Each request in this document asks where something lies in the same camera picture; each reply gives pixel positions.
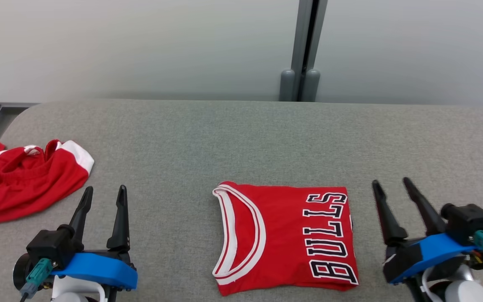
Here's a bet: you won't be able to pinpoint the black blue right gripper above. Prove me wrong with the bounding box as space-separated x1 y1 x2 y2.
371 177 477 286

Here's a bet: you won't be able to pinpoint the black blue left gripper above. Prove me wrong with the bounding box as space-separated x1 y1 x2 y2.
51 185 138 291

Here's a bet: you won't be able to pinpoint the red shorts white trim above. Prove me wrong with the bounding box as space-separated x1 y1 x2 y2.
0 139 95 223

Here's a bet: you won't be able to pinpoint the red Bulls jersey white sleeves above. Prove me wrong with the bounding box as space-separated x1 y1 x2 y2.
211 180 359 297

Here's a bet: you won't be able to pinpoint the left teal plug black cable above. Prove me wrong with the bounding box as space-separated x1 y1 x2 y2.
18 257 54 302

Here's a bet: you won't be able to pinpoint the grey partition post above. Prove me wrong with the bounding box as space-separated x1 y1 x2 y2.
279 0 329 102

